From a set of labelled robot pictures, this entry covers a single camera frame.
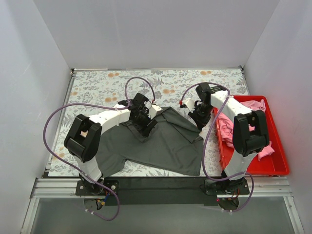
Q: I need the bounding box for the dark grey t shirt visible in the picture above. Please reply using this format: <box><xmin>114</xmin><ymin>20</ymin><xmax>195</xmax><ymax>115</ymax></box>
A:
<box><xmin>96</xmin><ymin>107</ymin><xmax>203</xmax><ymax>177</ymax></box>

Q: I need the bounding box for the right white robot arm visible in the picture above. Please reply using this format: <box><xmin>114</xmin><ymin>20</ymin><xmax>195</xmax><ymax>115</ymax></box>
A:
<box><xmin>179</xmin><ymin>82</ymin><xmax>270</xmax><ymax>194</ymax></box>

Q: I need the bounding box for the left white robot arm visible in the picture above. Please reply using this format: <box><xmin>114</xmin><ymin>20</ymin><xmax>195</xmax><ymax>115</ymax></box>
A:
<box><xmin>64</xmin><ymin>93</ymin><xmax>162</xmax><ymax>195</ymax></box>

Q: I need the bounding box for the floral table mat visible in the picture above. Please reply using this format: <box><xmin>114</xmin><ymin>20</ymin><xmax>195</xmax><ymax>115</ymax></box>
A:
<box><xmin>46</xmin><ymin>68</ymin><xmax>248</xmax><ymax>177</ymax></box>

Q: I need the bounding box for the pink t shirt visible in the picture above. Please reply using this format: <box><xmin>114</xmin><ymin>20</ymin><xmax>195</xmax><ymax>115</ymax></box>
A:
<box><xmin>218</xmin><ymin>99</ymin><xmax>275</xmax><ymax>161</ymax></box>

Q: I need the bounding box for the red plastic bin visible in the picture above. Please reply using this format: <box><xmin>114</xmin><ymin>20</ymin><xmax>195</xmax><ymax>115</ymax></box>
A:
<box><xmin>215</xmin><ymin>95</ymin><xmax>290</xmax><ymax>176</ymax></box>

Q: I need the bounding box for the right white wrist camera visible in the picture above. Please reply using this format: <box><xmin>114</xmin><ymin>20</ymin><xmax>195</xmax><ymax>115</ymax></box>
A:
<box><xmin>179</xmin><ymin>98</ymin><xmax>195</xmax><ymax>110</ymax></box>

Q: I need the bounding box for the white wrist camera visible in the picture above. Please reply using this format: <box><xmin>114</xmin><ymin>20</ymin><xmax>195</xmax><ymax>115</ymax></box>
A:
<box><xmin>148</xmin><ymin>104</ymin><xmax>162</xmax><ymax>119</ymax></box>
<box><xmin>179</xmin><ymin>98</ymin><xmax>195</xmax><ymax>110</ymax></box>

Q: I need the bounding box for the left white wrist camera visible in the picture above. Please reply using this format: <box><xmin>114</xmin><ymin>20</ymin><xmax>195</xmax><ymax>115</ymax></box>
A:
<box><xmin>148</xmin><ymin>104</ymin><xmax>162</xmax><ymax>119</ymax></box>

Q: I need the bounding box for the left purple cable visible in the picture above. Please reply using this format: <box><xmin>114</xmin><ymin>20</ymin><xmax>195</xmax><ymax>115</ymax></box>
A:
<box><xmin>43</xmin><ymin>76</ymin><xmax>120</xmax><ymax>221</ymax></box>

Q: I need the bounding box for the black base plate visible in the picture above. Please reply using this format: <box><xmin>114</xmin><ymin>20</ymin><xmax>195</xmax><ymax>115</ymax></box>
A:
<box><xmin>75</xmin><ymin>176</ymin><xmax>251</xmax><ymax>207</ymax></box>

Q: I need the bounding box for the aluminium frame rail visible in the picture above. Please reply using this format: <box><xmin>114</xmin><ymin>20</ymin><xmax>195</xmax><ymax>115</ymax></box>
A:
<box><xmin>20</xmin><ymin>177</ymin><xmax>78</xmax><ymax>234</ymax></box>

